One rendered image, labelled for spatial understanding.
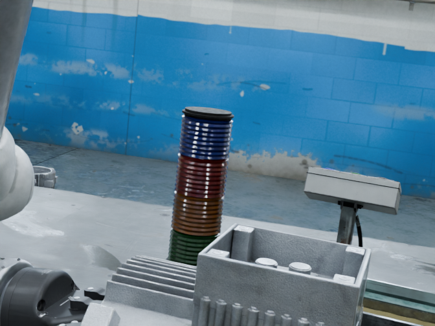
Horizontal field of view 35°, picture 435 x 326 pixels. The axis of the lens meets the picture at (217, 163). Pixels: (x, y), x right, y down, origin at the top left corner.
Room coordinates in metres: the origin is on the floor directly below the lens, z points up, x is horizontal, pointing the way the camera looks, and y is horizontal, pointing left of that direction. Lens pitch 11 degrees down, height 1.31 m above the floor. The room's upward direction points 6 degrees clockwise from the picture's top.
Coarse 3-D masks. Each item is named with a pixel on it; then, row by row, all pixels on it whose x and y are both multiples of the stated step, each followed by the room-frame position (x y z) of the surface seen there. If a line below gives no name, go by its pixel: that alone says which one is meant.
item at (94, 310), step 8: (96, 304) 0.50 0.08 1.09; (88, 312) 0.49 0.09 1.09; (96, 312) 0.49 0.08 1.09; (104, 312) 0.49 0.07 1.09; (112, 312) 0.49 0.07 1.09; (88, 320) 0.49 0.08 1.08; (96, 320) 0.49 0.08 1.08; (104, 320) 0.49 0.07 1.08; (112, 320) 0.49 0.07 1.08; (360, 320) 0.55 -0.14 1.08
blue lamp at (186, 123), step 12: (192, 120) 0.76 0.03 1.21; (204, 120) 0.76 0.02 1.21; (192, 132) 0.76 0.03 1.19; (204, 132) 0.76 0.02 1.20; (216, 132) 0.76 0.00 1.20; (228, 132) 0.77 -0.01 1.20; (180, 144) 0.78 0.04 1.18; (192, 144) 0.76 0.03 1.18; (204, 144) 0.76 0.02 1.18; (216, 144) 0.76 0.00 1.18; (228, 144) 0.78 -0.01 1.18; (192, 156) 0.76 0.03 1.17; (204, 156) 0.76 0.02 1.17; (216, 156) 0.76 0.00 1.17; (228, 156) 0.78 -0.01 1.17
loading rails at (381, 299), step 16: (368, 288) 1.07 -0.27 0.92; (384, 288) 1.07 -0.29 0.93; (400, 288) 1.06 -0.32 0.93; (416, 288) 1.06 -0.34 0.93; (368, 304) 1.04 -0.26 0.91; (384, 304) 1.03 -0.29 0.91; (400, 304) 1.03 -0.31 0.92; (416, 304) 1.04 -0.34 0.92; (432, 304) 1.04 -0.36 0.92; (368, 320) 0.93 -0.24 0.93; (384, 320) 0.92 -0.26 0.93; (400, 320) 0.96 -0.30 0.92; (416, 320) 1.01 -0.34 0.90; (432, 320) 1.01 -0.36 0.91
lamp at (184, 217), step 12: (180, 204) 0.77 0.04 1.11; (192, 204) 0.76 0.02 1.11; (204, 204) 0.76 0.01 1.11; (216, 204) 0.77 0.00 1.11; (180, 216) 0.77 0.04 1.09; (192, 216) 0.76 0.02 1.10; (204, 216) 0.76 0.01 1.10; (216, 216) 0.77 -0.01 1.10; (180, 228) 0.77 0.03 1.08; (192, 228) 0.76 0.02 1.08; (204, 228) 0.76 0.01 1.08; (216, 228) 0.77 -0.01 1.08
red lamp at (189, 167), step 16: (192, 160) 0.76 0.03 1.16; (208, 160) 0.76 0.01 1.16; (224, 160) 0.77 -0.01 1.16; (176, 176) 0.78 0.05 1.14; (192, 176) 0.76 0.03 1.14; (208, 176) 0.76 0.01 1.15; (224, 176) 0.78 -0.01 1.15; (192, 192) 0.76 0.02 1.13; (208, 192) 0.76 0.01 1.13; (224, 192) 0.79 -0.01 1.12
